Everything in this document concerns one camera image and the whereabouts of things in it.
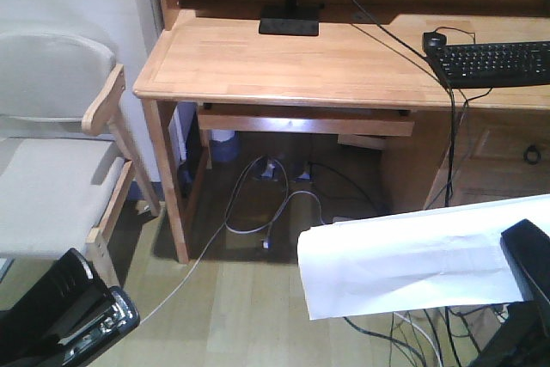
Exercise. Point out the black computer mouse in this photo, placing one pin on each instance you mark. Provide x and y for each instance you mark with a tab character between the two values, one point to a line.
433	39

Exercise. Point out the beige cushioned wooden chair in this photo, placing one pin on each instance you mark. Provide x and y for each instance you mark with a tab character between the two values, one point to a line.
67	157

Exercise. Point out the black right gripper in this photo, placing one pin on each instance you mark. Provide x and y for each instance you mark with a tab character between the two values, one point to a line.
523	340

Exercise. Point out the black orange stapler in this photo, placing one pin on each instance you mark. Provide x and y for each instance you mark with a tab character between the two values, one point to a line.
69	317

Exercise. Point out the black keyboard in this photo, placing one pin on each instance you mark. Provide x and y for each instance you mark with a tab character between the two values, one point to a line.
491	65

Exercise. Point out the white paper sheet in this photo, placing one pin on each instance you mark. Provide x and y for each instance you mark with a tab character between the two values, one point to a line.
416	260

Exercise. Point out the wooden desk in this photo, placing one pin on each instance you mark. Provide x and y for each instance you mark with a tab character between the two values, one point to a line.
359	74

